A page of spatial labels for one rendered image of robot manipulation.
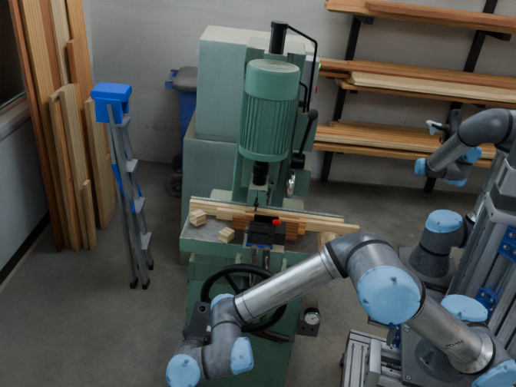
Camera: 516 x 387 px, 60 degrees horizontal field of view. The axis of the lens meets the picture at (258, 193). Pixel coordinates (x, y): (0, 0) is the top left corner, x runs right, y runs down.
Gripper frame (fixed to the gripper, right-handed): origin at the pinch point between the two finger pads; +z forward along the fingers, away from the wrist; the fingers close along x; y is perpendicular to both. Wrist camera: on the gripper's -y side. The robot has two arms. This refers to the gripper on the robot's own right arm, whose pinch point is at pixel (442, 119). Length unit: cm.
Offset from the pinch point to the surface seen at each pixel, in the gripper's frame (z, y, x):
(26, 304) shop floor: -15, 96, -213
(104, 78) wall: 175, 22, -216
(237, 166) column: -32, 7, -93
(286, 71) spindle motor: -56, -37, -75
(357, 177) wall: 178, 120, 4
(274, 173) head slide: -42, 6, -78
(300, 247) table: -64, 25, -70
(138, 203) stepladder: 18, 53, -153
